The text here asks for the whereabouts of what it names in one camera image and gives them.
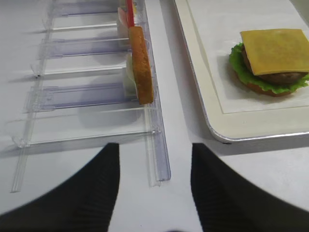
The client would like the clear acrylic left rack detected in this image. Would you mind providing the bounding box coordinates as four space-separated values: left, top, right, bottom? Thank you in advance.
5 0 171 192

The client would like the yellow cheese slice in rack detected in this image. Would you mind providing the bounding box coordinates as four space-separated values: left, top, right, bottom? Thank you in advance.
132 0 138 15

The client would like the burger bottom bun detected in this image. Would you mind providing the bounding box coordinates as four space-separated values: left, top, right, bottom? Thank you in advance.
234 71 303 97

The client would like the brown bun bottom slice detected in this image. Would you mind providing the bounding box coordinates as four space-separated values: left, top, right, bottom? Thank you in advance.
128 26 154 104

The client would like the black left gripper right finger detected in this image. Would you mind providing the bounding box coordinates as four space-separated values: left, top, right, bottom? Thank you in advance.
190 143 309 232

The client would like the brown meat patty on burger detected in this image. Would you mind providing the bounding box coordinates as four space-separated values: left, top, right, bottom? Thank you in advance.
241 45 308 86

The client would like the cream metal tray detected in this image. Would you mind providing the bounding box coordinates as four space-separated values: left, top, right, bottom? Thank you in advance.
175 0 309 142

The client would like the white tray liner paper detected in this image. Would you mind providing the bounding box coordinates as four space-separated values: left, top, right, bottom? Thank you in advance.
188 0 309 114

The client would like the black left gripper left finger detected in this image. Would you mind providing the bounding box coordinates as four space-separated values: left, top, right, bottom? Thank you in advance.
0 143 120 232

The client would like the red tomato slice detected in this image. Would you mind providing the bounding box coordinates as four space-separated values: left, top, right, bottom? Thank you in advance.
126 0 135 28

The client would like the green lettuce on burger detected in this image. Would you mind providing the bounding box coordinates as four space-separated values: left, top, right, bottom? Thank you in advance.
229 43 309 92

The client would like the yellow cheese slice on burger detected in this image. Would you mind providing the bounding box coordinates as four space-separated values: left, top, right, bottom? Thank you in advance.
240 29 309 75

